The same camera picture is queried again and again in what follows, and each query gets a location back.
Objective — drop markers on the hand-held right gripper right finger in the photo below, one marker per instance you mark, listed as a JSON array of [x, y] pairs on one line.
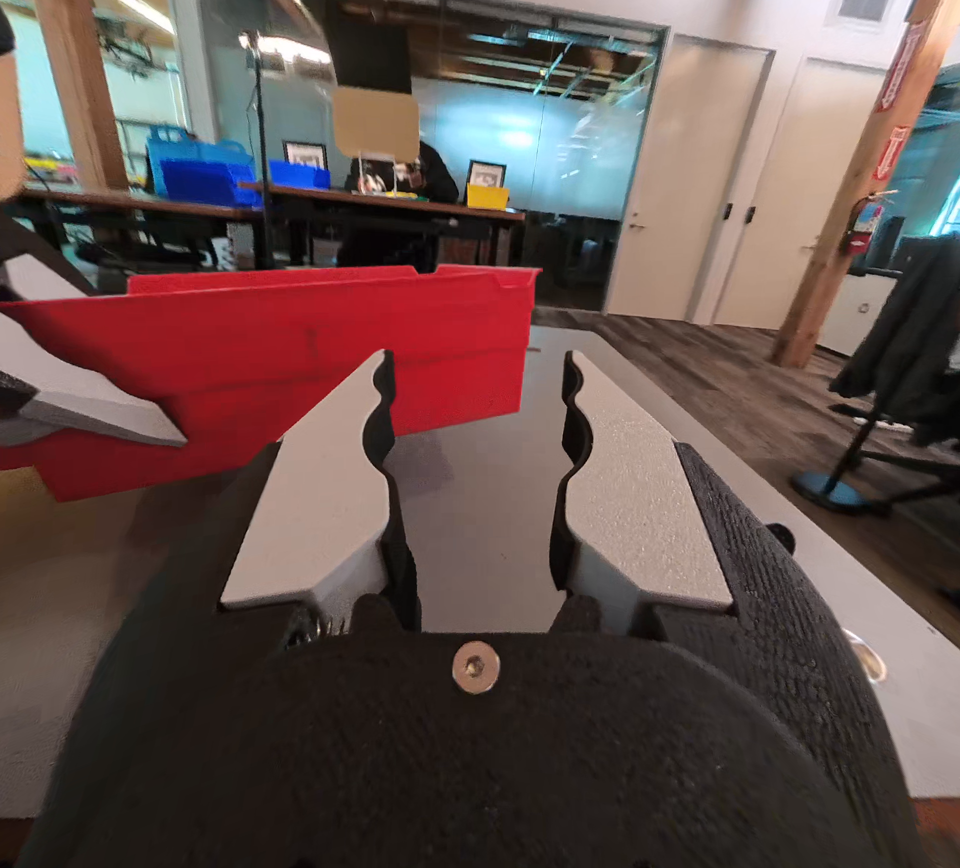
[[645, 508]]

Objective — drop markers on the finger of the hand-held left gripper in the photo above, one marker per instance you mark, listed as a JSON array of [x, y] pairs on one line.
[[90, 399], [41, 277]]

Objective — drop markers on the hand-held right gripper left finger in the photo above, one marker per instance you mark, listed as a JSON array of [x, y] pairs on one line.
[[315, 508]]

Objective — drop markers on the red plastic bin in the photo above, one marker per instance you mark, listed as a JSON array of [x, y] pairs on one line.
[[300, 343]]

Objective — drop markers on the brown-top desk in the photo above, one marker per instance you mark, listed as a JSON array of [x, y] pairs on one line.
[[150, 205], [420, 210]]

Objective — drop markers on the stack of blue bins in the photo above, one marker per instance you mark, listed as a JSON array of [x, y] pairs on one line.
[[206, 182]]

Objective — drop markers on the blue carry case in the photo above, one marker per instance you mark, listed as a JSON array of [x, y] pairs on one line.
[[195, 145]]

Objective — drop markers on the studio light on stand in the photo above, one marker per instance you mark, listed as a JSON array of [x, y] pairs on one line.
[[262, 133]]

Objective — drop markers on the blue plastic bin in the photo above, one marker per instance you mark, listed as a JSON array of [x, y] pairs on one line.
[[300, 176]]

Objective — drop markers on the white cabinet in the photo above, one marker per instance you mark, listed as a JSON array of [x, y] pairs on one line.
[[855, 313]]

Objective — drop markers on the framed tag marker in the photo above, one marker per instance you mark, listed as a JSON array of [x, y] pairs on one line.
[[486, 172], [305, 156]]

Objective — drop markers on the white door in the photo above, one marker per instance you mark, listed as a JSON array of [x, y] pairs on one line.
[[795, 208], [675, 171]]

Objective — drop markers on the yellow plastic bin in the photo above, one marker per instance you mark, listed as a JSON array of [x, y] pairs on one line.
[[487, 197]]

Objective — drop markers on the red fire extinguisher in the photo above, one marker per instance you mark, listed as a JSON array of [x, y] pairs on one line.
[[862, 223]]

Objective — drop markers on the black panel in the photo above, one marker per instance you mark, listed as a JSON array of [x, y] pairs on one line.
[[367, 51]]

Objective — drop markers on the red arrow sign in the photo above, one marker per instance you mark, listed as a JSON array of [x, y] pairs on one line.
[[891, 152], [900, 66]]

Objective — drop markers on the wooden post with red signs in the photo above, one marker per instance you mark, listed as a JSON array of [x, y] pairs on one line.
[[840, 246]]

